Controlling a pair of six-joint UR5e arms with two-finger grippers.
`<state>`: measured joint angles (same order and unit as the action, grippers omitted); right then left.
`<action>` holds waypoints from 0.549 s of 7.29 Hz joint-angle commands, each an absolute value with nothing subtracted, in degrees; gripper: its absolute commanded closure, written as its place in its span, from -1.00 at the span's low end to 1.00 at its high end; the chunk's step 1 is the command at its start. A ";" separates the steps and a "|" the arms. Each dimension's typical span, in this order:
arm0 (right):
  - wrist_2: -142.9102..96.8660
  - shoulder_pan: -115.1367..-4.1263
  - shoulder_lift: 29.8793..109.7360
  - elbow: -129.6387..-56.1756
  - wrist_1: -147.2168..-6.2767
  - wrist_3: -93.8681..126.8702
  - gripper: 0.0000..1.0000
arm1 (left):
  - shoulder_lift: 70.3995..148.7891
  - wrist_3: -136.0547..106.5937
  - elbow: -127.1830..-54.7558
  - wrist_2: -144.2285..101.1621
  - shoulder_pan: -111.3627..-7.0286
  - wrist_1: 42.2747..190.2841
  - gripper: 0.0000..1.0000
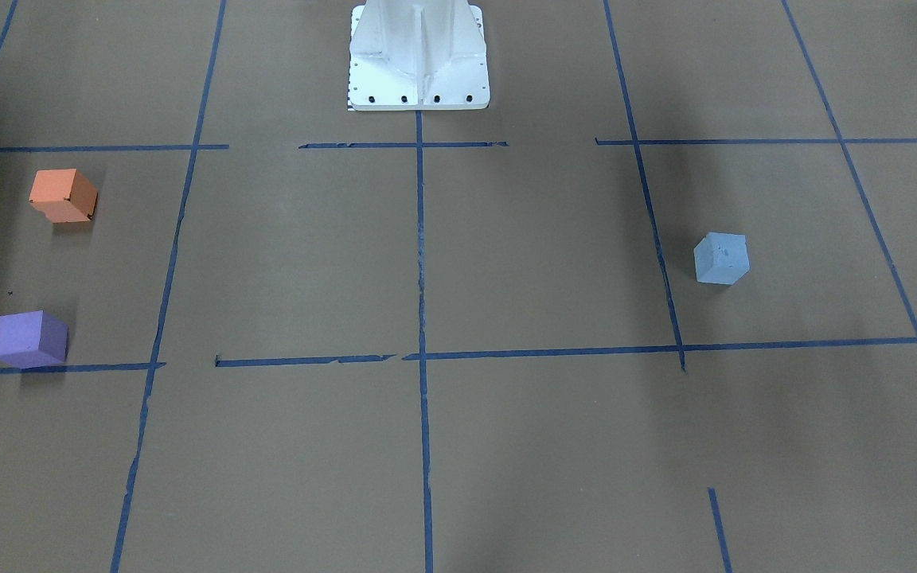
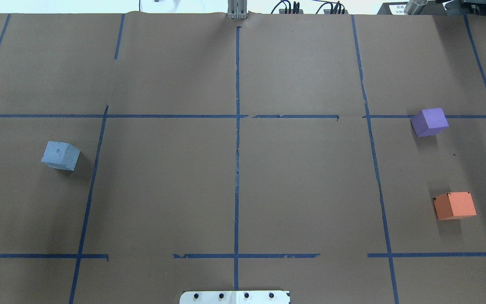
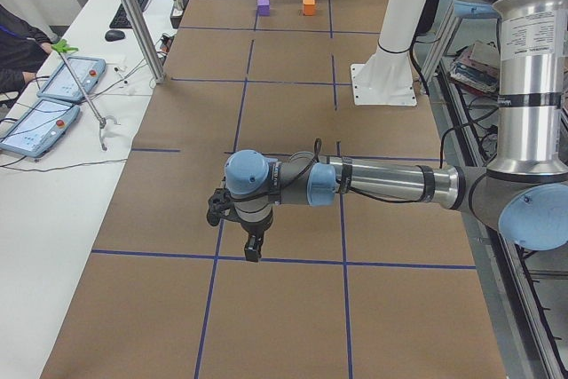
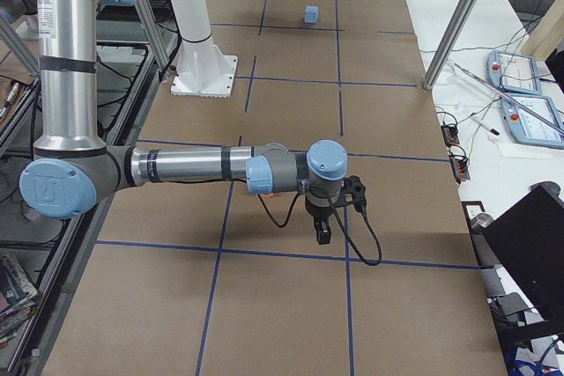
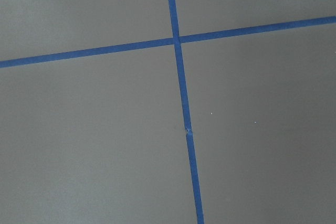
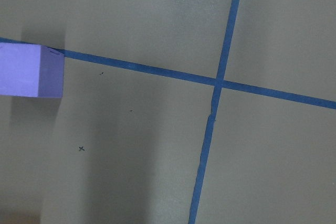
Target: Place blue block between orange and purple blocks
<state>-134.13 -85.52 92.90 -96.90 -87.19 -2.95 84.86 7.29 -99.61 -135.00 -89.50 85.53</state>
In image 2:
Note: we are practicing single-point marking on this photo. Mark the light blue foam block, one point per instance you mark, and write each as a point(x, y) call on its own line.
point(60, 155)

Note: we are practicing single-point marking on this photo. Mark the purple foam block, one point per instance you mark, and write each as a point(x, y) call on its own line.
point(429, 122)

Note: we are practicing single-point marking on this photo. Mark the orange foam block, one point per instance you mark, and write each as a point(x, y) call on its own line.
point(454, 206)

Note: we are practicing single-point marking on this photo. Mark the brown paper table cover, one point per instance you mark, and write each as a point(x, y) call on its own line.
point(271, 153)

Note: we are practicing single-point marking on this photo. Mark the aluminium frame post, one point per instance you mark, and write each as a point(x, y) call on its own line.
point(237, 9)

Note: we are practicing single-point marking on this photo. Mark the white metal base plate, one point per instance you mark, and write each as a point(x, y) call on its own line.
point(236, 297)

